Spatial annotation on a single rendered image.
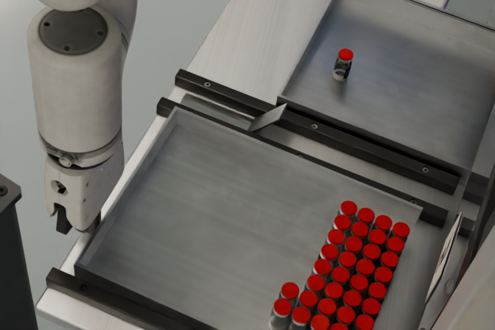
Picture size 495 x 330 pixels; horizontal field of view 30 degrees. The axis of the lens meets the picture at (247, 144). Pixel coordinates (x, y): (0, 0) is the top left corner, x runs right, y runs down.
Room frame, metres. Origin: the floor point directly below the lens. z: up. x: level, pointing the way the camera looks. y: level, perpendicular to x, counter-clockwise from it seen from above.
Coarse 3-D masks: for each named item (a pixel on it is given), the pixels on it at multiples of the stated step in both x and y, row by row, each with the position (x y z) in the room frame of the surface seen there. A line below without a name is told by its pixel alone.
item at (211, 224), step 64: (192, 128) 0.73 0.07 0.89; (128, 192) 0.61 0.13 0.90; (192, 192) 0.64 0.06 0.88; (256, 192) 0.66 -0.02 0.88; (320, 192) 0.67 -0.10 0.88; (384, 192) 0.67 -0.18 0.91; (128, 256) 0.53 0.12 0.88; (192, 256) 0.55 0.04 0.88; (256, 256) 0.56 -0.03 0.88; (192, 320) 0.45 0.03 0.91; (256, 320) 0.48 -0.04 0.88
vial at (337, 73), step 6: (336, 60) 0.87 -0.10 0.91; (342, 60) 0.87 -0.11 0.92; (348, 60) 0.87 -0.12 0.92; (336, 66) 0.87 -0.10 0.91; (342, 66) 0.86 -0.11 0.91; (348, 66) 0.87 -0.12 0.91; (336, 72) 0.87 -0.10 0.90; (342, 72) 0.86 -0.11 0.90; (336, 78) 0.87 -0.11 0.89; (342, 78) 0.86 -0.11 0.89
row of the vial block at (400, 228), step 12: (396, 228) 0.61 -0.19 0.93; (408, 228) 0.61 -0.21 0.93; (396, 240) 0.59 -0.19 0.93; (384, 252) 0.58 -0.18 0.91; (396, 252) 0.58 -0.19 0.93; (384, 264) 0.56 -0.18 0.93; (396, 264) 0.56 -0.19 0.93; (384, 276) 0.54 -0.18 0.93; (372, 288) 0.52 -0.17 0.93; (384, 288) 0.52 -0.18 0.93; (372, 300) 0.51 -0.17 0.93; (360, 312) 0.50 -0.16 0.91; (372, 312) 0.49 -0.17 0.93; (360, 324) 0.47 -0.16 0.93; (372, 324) 0.48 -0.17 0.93
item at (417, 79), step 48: (336, 0) 1.02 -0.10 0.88; (384, 0) 1.02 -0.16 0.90; (336, 48) 0.93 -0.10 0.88; (384, 48) 0.94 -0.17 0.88; (432, 48) 0.96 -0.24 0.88; (480, 48) 0.98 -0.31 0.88; (288, 96) 0.82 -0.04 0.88; (336, 96) 0.84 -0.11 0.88; (384, 96) 0.85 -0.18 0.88; (432, 96) 0.87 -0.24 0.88; (480, 96) 0.88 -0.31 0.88; (384, 144) 0.75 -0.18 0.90; (432, 144) 0.78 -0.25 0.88
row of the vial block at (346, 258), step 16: (368, 208) 0.63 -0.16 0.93; (368, 224) 0.61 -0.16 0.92; (352, 240) 0.58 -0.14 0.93; (352, 256) 0.56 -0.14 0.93; (336, 272) 0.53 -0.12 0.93; (352, 272) 0.55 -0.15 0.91; (336, 288) 0.51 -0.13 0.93; (320, 304) 0.49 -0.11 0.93; (336, 304) 0.50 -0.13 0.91; (320, 320) 0.47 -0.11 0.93
